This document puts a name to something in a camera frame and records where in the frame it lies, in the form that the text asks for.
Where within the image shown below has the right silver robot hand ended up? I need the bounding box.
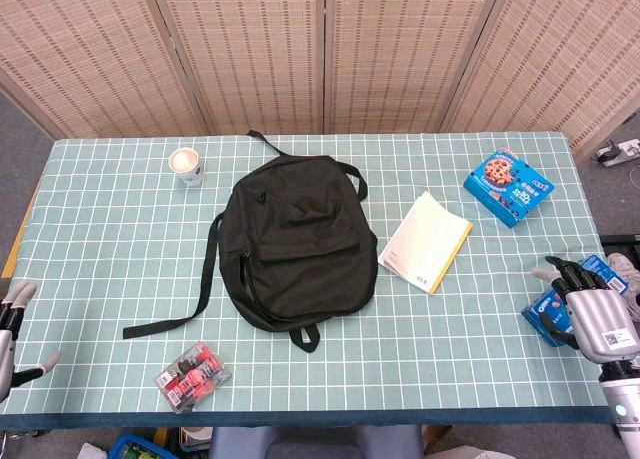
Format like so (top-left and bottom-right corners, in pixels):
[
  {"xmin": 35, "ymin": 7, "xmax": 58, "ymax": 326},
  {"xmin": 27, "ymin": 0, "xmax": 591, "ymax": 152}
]
[{"xmin": 531, "ymin": 255, "xmax": 640, "ymax": 365}]

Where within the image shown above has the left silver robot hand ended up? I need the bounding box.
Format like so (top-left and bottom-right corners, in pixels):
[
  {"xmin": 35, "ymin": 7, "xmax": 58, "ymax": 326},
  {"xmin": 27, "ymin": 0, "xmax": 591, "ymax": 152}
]
[{"xmin": 0, "ymin": 280, "xmax": 62, "ymax": 403}]

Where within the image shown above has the white book yellow spine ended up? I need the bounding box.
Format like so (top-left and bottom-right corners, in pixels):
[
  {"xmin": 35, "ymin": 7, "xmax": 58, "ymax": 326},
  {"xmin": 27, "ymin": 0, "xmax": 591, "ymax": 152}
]
[{"xmin": 377, "ymin": 190, "xmax": 475, "ymax": 296}]

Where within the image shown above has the black fabric backpack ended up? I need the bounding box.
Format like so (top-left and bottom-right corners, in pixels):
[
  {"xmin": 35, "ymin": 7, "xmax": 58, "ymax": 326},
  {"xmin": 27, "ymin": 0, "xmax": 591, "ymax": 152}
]
[{"xmin": 122, "ymin": 129, "xmax": 379, "ymax": 354}]

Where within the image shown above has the blue Oreo cookie box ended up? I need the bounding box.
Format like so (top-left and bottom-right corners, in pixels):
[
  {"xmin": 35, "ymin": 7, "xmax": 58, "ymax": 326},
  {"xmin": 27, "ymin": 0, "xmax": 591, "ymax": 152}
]
[{"xmin": 521, "ymin": 253, "xmax": 629, "ymax": 349}]

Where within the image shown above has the green checkered tablecloth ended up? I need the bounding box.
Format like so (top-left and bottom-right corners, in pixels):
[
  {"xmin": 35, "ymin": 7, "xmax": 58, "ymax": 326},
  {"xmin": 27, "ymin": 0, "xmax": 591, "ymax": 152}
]
[{"xmin": 0, "ymin": 131, "xmax": 634, "ymax": 428}]

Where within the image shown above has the blue chocolate chip cookie box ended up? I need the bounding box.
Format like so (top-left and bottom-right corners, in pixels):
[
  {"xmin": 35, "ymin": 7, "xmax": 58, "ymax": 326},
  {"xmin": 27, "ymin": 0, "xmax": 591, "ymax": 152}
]
[{"xmin": 462, "ymin": 146, "xmax": 556, "ymax": 229}]

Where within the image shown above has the blue plastic crate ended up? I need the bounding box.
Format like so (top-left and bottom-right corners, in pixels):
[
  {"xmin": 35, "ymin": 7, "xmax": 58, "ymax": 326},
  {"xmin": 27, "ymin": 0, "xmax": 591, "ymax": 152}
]
[{"xmin": 108, "ymin": 432, "xmax": 169, "ymax": 459}]

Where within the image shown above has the white power strip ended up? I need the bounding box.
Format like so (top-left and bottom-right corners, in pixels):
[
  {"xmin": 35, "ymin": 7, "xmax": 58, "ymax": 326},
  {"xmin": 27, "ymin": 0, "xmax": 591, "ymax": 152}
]
[{"xmin": 593, "ymin": 138, "xmax": 640, "ymax": 168}]

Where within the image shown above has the white tape roll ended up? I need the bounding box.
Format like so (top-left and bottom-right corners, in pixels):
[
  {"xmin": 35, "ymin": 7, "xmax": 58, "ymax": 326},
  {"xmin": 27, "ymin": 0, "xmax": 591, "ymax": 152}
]
[{"xmin": 179, "ymin": 425, "xmax": 214, "ymax": 453}]

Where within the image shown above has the white paper cup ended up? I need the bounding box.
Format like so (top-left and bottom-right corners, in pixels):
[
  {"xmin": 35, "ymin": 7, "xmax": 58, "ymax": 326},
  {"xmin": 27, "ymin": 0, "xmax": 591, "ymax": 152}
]
[{"xmin": 167, "ymin": 147, "xmax": 205, "ymax": 189}]

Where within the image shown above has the blue-grey chair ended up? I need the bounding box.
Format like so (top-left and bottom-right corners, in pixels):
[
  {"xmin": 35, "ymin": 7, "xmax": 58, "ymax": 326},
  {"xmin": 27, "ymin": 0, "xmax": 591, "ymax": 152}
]
[{"xmin": 208, "ymin": 424, "xmax": 426, "ymax": 459}]

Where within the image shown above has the bamboo folding screen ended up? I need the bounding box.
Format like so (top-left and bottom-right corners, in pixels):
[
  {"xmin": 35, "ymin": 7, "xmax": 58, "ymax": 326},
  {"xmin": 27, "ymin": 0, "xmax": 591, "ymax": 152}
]
[{"xmin": 0, "ymin": 0, "xmax": 640, "ymax": 153}]

